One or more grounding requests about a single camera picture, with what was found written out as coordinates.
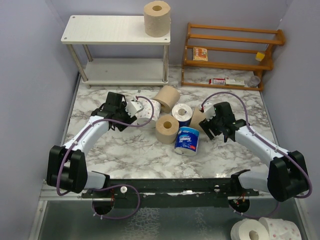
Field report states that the brown paper roll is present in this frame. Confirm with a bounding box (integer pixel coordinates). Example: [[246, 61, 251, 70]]
[[189, 106, 206, 132], [143, 0, 171, 38], [155, 114, 179, 145], [153, 85, 180, 114]]

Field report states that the white floral paper roll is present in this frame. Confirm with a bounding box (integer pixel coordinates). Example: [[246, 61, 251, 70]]
[[136, 98, 161, 129]]

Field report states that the blue Tempo roll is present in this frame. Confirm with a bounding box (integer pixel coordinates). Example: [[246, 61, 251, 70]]
[[174, 126, 200, 157]]

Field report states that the blue Vinda roll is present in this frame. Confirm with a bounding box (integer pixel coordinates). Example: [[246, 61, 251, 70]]
[[171, 103, 193, 127]]

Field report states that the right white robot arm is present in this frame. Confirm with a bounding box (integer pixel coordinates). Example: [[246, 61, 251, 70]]
[[199, 102, 312, 202]]

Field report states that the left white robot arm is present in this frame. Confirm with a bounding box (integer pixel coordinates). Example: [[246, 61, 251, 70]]
[[46, 92, 144, 198]]

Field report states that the white two-tier shelf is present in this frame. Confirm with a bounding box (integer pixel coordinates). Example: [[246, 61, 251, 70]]
[[61, 15, 171, 88]]

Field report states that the white green small box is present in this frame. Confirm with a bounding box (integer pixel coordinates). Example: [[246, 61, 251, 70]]
[[225, 77, 245, 87]]

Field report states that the red white small box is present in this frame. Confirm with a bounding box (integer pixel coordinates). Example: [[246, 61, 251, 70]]
[[209, 78, 226, 86]]

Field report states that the clear plastic cup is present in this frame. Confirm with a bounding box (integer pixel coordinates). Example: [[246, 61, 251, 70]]
[[248, 75, 261, 88]]

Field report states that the brown paper roll front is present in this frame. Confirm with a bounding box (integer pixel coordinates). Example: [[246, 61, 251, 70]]
[[155, 114, 179, 145]]

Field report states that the wooden slatted rack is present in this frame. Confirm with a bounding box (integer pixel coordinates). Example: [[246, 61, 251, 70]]
[[180, 22, 286, 92]]

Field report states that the orange snack packet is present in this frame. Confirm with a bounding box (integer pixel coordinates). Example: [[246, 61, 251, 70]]
[[192, 47, 208, 62]]

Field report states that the yellow sponge block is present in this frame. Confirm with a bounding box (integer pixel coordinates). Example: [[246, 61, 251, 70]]
[[255, 52, 266, 62]]

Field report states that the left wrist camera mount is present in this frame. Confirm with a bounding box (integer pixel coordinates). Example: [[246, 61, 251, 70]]
[[125, 96, 144, 117]]

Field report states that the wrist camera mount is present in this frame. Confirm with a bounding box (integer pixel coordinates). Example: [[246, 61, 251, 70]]
[[125, 96, 144, 117], [198, 102, 216, 121]]

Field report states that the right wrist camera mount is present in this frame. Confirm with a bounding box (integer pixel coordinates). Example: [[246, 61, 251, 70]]
[[198, 102, 216, 121]]

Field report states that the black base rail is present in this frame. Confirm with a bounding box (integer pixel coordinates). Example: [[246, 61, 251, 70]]
[[81, 178, 259, 209]]

